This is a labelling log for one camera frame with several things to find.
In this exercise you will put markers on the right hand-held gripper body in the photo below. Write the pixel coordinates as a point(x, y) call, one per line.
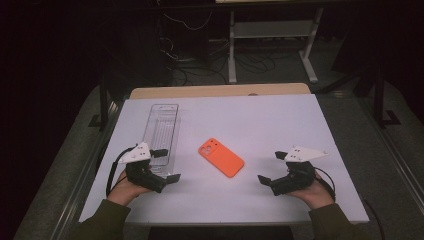
point(293, 183)

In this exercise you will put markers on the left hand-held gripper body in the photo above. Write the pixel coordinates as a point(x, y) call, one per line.
point(138, 155)

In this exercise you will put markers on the clear plastic tray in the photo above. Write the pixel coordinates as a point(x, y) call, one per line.
point(161, 126)

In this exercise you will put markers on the orange phone case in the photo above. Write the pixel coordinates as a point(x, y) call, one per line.
point(221, 158)

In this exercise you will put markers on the person's right hand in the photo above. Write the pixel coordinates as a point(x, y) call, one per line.
point(316, 196)

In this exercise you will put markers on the person's left hand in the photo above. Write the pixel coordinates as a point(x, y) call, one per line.
point(121, 191)

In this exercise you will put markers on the black metal stand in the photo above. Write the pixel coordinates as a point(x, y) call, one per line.
point(104, 106)
point(379, 100)

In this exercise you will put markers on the metal floor rail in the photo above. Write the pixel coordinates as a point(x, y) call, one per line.
point(80, 186)
point(396, 156)

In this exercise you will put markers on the white metal desk frame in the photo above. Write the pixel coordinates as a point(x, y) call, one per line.
point(273, 29)

